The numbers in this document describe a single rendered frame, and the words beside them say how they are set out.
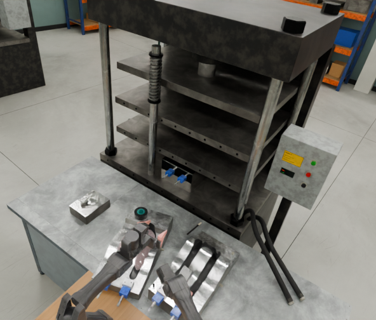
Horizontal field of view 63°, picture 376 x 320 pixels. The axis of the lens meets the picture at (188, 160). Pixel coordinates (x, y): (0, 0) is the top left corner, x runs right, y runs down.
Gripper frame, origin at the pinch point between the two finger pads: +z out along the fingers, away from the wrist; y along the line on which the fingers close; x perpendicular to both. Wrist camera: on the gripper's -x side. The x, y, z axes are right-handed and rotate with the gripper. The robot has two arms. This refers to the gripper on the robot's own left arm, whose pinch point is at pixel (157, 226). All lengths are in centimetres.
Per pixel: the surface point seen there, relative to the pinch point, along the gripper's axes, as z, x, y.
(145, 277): -5.8, 34.4, 1.0
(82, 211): 4, 33, 59
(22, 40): 183, 39, 395
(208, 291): 6.1, 31.3, -29.5
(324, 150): 74, -29, -49
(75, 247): -13, 40, 47
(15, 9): 169, -8, 372
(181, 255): 13.7, 29.2, -7.6
